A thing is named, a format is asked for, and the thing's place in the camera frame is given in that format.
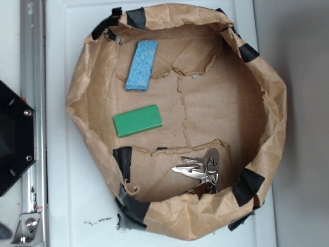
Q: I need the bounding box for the silver key bunch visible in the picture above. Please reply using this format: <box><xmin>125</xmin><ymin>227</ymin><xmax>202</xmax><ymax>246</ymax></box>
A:
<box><xmin>172</xmin><ymin>148</ymin><xmax>220</xmax><ymax>199</ymax></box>

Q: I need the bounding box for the green rectangular block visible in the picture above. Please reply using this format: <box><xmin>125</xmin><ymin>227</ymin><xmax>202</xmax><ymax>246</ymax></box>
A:
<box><xmin>113</xmin><ymin>105</ymin><xmax>163</xmax><ymax>137</ymax></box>

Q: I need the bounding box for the brown paper bag bin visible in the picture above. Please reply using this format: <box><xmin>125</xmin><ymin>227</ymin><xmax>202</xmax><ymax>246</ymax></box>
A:
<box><xmin>66</xmin><ymin>3</ymin><xmax>287</xmax><ymax>240</ymax></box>

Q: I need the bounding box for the blue sponge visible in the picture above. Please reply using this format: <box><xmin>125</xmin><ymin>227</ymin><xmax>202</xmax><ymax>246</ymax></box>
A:
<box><xmin>125</xmin><ymin>40</ymin><xmax>158</xmax><ymax>91</ymax></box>

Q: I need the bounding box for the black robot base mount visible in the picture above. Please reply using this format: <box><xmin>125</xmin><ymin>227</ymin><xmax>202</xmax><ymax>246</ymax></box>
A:
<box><xmin>1</xmin><ymin>82</ymin><xmax>35</xmax><ymax>196</ymax></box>

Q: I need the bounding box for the aluminium extrusion rail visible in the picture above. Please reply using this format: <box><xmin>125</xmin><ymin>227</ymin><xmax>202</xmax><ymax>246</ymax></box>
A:
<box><xmin>20</xmin><ymin>1</ymin><xmax>49</xmax><ymax>246</ymax></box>

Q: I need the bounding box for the metal corner bracket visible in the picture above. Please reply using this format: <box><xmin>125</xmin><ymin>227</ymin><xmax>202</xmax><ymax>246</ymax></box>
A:
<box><xmin>10</xmin><ymin>213</ymin><xmax>43</xmax><ymax>246</ymax></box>

